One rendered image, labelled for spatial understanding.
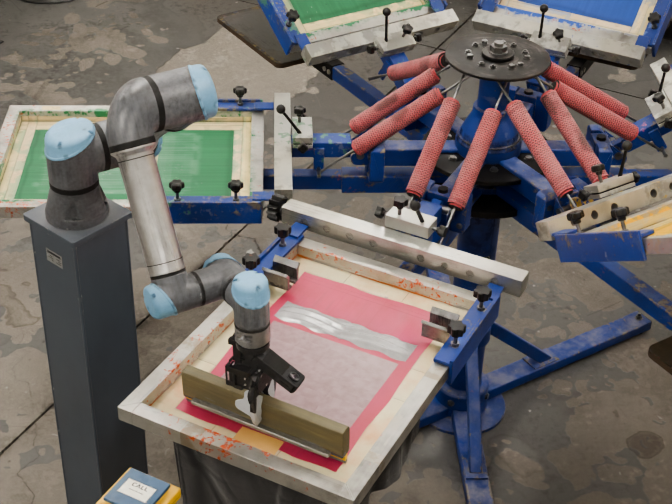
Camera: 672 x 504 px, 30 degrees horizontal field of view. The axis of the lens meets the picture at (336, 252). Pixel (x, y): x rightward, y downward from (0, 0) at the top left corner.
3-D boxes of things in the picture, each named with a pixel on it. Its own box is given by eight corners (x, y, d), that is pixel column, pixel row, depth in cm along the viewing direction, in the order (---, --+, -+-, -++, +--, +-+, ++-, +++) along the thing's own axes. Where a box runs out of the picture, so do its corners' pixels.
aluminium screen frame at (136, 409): (353, 514, 256) (353, 501, 254) (118, 419, 278) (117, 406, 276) (495, 310, 314) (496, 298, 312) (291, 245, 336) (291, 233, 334)
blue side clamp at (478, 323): (450, 385, 292) (453, 362, 288) (431, 378, 294) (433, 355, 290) (498, 316, 314) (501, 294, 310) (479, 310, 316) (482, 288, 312)
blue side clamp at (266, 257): (245, 313, 313) (245, 291, 309) (228, 307, 315) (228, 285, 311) (303, 254, 335) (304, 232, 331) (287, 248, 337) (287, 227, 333)
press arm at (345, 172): (67, 193, 370) (65, 176, 367) (70, 182, 375) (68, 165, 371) (483, 193, 376) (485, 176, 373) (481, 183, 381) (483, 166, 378)
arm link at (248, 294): (256, 263, 259) (276, 283, 253) (258, 306, 265) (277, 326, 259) (222, 274, 256) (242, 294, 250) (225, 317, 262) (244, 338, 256)
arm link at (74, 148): (40, 172, 297) (33, 122, 289) (93, 158, 303) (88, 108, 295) (58, 196, 289) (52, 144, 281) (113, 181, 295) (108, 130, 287)
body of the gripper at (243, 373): (243, 367, 274) (241, 323, 267) (277, 379, 271) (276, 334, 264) (225, 387, 268) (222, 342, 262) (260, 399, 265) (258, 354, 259)
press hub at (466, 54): (491, 459, 406) (541, 85, 330) (383, 419, 421) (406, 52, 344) (533, 390, 435) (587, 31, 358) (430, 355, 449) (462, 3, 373)
